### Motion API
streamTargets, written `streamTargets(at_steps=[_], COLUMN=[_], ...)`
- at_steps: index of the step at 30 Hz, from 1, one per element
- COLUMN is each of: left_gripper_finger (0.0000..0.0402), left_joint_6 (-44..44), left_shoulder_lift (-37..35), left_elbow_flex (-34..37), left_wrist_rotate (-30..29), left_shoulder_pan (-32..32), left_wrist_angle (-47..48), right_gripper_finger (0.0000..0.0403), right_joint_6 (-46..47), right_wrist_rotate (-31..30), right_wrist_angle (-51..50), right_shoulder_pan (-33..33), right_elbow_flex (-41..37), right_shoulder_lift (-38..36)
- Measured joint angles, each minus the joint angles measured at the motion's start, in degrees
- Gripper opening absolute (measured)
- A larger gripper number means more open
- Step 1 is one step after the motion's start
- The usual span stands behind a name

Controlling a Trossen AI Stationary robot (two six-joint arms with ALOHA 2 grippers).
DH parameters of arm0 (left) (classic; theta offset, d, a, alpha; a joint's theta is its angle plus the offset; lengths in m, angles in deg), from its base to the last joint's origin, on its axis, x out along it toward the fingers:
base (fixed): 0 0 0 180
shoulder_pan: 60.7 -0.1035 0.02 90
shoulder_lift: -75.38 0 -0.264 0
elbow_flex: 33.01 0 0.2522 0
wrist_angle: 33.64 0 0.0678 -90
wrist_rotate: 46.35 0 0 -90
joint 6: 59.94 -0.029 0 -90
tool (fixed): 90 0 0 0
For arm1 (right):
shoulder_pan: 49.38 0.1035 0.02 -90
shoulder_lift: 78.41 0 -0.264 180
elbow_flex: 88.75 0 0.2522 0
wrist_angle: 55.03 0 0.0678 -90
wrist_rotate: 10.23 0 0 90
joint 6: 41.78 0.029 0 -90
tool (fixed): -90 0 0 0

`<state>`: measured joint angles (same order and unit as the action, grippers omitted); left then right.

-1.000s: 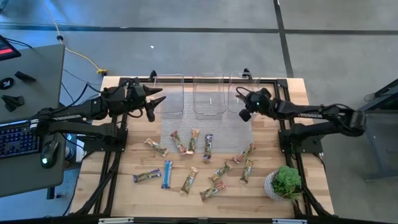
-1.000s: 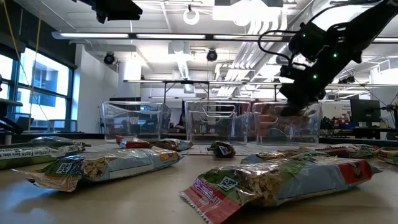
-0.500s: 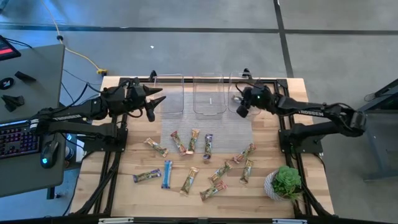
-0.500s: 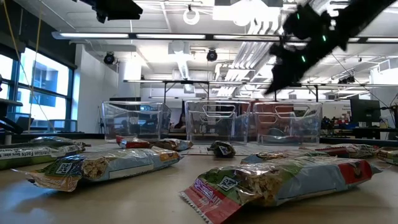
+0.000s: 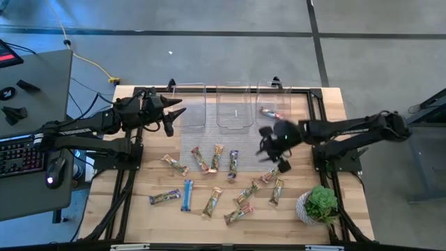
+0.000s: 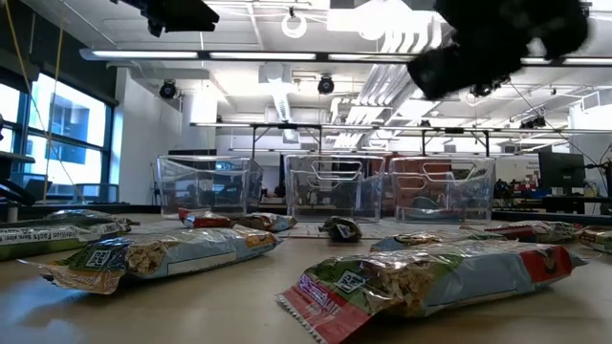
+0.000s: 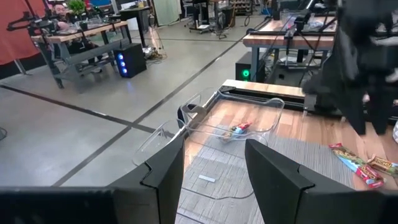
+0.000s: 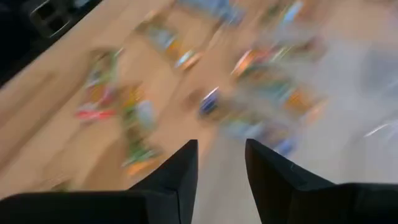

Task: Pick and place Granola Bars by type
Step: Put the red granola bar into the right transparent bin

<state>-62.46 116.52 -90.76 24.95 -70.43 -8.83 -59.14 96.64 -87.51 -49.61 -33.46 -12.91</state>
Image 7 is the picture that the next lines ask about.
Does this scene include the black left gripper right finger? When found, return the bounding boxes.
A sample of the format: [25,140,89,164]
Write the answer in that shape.
[244,138,354,224]

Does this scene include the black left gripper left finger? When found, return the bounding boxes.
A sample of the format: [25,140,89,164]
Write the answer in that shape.
[108,136,187,224]

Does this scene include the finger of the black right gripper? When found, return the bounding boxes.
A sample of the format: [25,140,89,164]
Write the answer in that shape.
[369,101,394,136]
[340,101,368,136]

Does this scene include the gold green granola bar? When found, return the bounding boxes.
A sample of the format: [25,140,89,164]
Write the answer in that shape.
[366,154,398,179]

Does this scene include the clear plastic bin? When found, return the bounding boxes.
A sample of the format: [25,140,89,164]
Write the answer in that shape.
[132,119,270,200]
[179,89,285,144]

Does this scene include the wooden workbench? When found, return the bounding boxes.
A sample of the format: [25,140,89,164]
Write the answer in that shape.
[30,20,132,90]
[242,15,338,83]

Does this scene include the black computer tower green light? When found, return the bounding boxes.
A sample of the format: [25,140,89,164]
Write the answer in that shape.
[234,51,267,83]

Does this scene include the black computer tower blue lights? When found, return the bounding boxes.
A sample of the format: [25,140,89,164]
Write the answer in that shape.
[113,42,147,79]

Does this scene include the black equipment stand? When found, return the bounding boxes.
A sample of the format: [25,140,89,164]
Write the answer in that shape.
[188,0,218,34]

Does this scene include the pale green panel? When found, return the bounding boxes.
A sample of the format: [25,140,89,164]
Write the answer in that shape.
[152,0,183,27]

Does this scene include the black desk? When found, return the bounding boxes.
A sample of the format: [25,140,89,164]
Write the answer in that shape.
[119,6,152,48]

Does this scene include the green potted plant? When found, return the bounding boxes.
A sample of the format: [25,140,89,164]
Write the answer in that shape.
[67,0,90,32]

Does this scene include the person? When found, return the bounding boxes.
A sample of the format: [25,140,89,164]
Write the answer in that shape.
[46,2,103,65]

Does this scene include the red partition curtain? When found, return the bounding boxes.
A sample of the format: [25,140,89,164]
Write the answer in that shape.
[0,0,47,67]

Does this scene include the floor cable bundle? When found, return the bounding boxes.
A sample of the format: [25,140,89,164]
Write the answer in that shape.
[142,46,165,62]

